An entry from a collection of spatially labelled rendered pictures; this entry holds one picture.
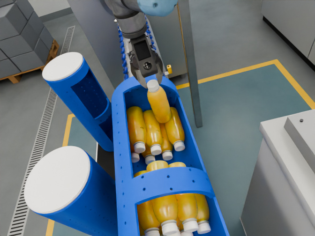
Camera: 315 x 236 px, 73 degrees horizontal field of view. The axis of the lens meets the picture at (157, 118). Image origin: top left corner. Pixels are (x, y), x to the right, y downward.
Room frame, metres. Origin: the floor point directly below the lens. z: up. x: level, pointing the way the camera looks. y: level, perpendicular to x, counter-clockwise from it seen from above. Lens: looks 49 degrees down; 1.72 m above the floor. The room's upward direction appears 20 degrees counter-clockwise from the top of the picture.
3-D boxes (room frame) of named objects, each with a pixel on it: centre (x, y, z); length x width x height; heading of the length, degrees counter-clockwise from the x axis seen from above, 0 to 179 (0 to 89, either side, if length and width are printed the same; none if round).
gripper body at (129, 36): (0.58, -0.03, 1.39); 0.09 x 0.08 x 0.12; 174
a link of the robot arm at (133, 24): (0.57, -0.02, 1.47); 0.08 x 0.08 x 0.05
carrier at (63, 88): (1.29, 0.45, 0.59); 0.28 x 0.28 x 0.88
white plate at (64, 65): (1.29, 0.45, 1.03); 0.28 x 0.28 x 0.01
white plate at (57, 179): (0.49, 0.45, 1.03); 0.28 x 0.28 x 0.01
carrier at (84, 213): (0.49, 0.45, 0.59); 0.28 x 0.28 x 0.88
